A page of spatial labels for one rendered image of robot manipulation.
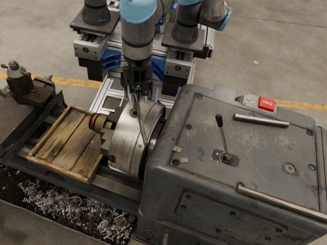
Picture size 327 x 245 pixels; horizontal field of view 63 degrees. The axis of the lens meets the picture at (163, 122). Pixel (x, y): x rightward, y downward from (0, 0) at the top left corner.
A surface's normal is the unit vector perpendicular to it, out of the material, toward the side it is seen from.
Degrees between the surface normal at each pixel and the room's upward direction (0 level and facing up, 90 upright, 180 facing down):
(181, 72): 90
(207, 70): 0
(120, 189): 0
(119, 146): 54
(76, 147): 0
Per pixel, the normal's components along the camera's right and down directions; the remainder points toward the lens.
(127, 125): -0.04, -0.25
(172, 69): -0.16, 0.74
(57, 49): 0.12, -0.64
